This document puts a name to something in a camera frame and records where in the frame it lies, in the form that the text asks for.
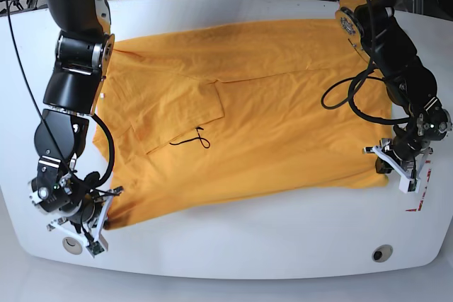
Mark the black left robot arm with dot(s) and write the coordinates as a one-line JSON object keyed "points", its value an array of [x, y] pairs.
{"points": [[375, 34]]}

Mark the left grey table grommet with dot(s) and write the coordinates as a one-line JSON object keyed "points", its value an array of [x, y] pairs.
{"points": [[72, 246]]}

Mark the grey table grommet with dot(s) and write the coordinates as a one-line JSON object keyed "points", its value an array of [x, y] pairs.
{"points": [[72, 246], [382, 253]]}

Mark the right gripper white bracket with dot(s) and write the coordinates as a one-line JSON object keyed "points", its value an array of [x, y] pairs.
{"points": [[80, 213]]}

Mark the right grey table grommet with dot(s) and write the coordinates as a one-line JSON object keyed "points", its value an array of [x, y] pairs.
{"points": [[382, 253]]}

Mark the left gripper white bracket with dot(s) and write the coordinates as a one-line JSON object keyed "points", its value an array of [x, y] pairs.
{"points": [[408, 150]]}

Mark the yellow orange T-shirt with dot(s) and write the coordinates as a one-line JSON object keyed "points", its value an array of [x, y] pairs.
{"points": [[233, 112]]}

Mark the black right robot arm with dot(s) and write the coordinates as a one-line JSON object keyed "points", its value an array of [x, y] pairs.
{"points": [[82, 55]]}

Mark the red tape rectangle marking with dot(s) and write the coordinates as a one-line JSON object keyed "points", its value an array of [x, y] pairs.
{"points": [[416, 200]]}

